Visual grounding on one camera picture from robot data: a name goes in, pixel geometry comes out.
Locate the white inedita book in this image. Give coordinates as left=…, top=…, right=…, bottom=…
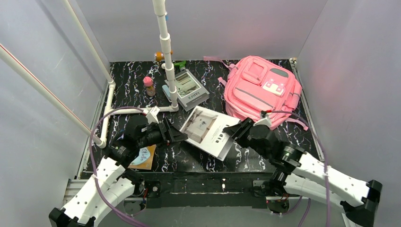
left=180, top=106, right=241, bottom=161

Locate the grey ianra book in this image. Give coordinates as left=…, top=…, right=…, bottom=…
left=174, top=69, right=209, bottom=112

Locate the pink student backpack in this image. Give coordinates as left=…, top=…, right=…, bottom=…
left=218, top=56, right=308, bottom=130

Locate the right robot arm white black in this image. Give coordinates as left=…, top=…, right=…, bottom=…
left=223, top=118, right=383, bottom=227

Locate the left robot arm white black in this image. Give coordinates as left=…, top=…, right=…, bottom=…
left=49, top=115, right=188, bottom=227

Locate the orange children's book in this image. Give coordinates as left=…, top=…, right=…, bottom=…
left=128, top=145, right=157, bottom=170

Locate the light blue eraser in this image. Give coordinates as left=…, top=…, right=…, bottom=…
left=162, top=85, right=172, bottom=102

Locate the pink cap bottle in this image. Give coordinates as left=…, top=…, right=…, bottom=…
left=143, top=76, right=156, bottom=96

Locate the green white marker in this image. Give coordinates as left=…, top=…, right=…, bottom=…
left=174, top=61, right=186, bottom=71

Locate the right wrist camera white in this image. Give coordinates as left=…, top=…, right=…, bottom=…
left=253, top=111, right=272, bottom=128

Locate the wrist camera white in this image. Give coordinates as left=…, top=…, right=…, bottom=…
left=253, top=111, right=272, bottom=128
left=143, top=106, right=160, bottom=124

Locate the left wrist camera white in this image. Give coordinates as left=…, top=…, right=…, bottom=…
left=143, top=106, right=160, bottom=124

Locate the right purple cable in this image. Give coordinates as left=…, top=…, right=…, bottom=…
left=263, top=110, right=331, bottom=227

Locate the purple cable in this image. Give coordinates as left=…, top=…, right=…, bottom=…
left=263, top=110, right=331, bottom=227
left=89, top=106, right=151, bottom=227

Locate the orange bottle at wall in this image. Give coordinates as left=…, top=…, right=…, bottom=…
left=154, top=52, right=167, bottom=61

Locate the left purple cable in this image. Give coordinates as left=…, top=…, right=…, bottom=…
left=89, top=106, right=151, bottom=227

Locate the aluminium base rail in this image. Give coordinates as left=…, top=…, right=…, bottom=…
left=57, top=178, right=340, bottom=227

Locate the white pvc pipe frame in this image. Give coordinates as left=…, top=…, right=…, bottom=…
left=0, top=0, right=179, bottom=139

